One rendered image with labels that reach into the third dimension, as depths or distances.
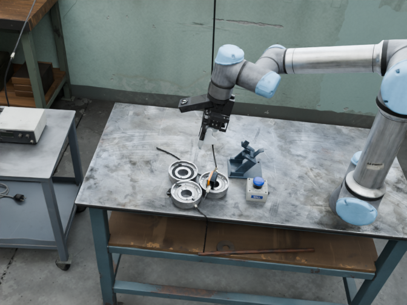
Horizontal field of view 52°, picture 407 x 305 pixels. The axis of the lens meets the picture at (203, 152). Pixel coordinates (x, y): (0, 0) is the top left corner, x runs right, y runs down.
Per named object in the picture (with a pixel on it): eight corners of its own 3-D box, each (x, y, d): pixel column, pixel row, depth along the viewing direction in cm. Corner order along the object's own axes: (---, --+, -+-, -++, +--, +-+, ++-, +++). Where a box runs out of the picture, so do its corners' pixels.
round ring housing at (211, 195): (233, 193, 149) (235, 185, 146) (209, 204, 144) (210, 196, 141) (216, 175, 155) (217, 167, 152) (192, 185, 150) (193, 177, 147)
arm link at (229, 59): (241, 60, 114) (214, 49, 116) (231, 94, 121) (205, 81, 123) (251, 50, 120) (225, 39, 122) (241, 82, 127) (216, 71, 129)
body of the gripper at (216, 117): (225, 134, 133) (234, 104, 126) (198, 129, 133) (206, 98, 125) (226, 120, 139) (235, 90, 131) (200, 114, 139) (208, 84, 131)
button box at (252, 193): (245, 201, 146) (248, 191, 143) (245, 186, 152) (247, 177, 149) (268, 203, 146) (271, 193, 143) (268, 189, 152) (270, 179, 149)
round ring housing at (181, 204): (165, 195, 145) (165, 187, 143) (189, 184, 150) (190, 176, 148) (181, 215, 139) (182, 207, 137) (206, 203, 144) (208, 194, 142)
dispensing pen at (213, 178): (206, 207, 139) (219, 174, 151) (208, 198, 136) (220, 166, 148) (200, 206, 139) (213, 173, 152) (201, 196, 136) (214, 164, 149)
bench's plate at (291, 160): (75, 206, 141) (74, 203, 140) (115, 106, 186) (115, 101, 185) (429, 244, 141) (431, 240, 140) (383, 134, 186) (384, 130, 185)
